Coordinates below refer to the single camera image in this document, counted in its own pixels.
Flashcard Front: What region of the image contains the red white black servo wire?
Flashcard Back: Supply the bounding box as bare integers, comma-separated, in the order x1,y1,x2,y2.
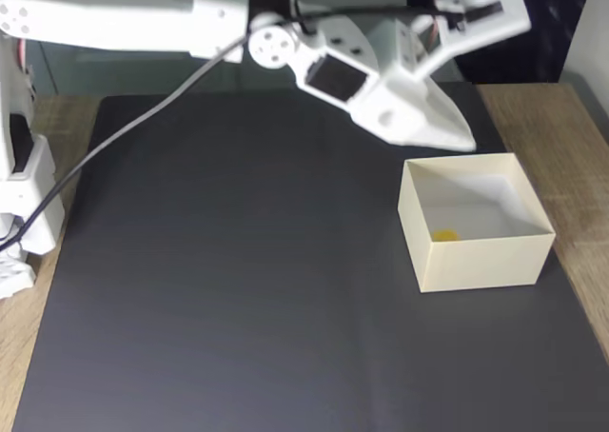
280,0,451,58

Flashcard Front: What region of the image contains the white open paper box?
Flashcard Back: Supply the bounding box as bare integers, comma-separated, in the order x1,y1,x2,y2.
397,152,558,294

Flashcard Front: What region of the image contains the pale green panel door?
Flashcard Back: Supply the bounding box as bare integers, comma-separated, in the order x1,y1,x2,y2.
35,39,239,98

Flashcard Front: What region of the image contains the dark grey table mat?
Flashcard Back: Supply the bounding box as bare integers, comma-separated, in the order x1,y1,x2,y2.
11,80,609,432

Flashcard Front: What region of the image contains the black hanging garment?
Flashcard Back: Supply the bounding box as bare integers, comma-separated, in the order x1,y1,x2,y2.
406,0,597,85

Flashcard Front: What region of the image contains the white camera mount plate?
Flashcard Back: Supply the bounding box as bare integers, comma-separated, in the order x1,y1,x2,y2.
396,0,533,80

